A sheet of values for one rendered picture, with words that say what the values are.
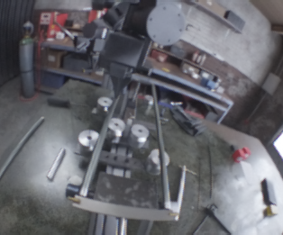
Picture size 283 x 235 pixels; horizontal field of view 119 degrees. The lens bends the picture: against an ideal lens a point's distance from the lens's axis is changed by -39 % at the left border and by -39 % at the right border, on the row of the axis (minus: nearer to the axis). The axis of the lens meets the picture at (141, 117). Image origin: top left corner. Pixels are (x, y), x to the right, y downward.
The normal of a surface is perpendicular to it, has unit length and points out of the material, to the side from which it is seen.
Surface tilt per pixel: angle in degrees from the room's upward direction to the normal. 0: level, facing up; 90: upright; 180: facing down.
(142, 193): 0
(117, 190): 0
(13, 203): 0
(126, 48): 91
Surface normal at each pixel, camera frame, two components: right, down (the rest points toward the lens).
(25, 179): 0.32, -0.75
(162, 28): 0.35, 0.67
